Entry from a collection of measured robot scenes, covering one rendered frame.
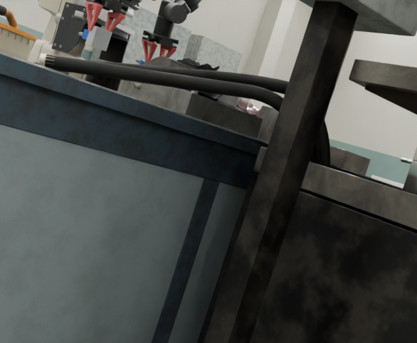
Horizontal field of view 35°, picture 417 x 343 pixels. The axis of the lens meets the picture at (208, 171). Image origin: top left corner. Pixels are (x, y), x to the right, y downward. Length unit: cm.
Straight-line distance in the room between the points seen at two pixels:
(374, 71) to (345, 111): 891
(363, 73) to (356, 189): 31
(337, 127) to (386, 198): 915
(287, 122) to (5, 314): 69
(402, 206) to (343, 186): 14
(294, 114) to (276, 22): 862
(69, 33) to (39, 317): 108
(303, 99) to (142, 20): 679
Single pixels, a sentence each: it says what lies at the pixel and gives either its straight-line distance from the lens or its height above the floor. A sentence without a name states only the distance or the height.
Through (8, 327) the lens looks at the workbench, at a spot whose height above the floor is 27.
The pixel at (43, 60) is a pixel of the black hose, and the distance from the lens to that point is 142.
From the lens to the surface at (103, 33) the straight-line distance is 186.
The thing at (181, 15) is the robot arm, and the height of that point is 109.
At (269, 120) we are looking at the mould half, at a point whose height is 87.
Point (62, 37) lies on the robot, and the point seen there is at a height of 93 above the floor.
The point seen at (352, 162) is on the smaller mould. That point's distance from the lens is 240.
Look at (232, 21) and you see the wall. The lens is 960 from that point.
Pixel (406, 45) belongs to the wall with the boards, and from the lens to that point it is 1022.
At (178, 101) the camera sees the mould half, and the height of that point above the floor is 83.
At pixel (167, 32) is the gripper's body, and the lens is 210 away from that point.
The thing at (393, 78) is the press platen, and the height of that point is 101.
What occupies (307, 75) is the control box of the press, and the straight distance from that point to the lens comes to 122.
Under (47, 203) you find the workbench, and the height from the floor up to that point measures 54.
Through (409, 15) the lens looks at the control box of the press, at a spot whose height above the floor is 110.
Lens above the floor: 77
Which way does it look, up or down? 3 degrees down
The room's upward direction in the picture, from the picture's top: 18 degrees clockwise
